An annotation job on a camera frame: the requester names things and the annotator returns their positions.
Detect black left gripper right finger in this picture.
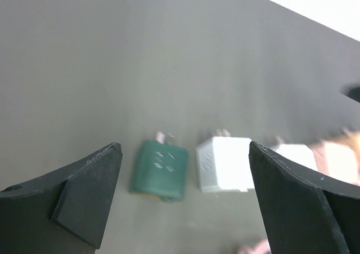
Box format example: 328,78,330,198
249,141,359,253

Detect white cube plug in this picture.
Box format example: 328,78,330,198
271,137,318,171

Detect green cube plug adapter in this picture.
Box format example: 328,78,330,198
129,131,190,203

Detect light pink deer cube plug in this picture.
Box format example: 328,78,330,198
310,141,359,185

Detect white cube plug adapter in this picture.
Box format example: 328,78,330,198
196,129,254,193

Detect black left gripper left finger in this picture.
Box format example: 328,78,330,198
1,142,123,253

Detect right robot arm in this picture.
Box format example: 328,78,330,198
341,85,360,103

